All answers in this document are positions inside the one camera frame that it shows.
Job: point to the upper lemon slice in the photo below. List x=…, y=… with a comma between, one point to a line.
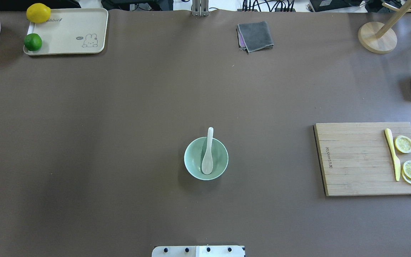
x=403, y=144

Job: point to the green lime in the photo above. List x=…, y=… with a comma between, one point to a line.
x=33, y=42

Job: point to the wooden mug tree stand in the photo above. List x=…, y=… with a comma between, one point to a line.
x=379, y=38

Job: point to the beige rabbit tray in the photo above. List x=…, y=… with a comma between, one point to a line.
x=71, y=31

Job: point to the grey folded cloth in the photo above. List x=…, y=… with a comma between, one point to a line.
x=254, y=36

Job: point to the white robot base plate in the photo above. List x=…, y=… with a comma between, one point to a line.
x=200, y=251

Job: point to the bamboo cutting board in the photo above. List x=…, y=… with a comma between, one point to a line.
x=355, y=158

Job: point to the light green bowl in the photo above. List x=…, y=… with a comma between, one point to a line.
x=194, y=155

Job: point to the yellow lemon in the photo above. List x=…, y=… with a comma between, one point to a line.
x=38, y=13

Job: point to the yellow plastic knife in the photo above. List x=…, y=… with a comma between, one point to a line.
x=395, y=159

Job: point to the white ceramic spoon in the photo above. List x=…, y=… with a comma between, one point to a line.
x=207, y=162

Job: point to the aluminium frame post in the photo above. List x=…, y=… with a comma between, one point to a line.
x=200, y=8

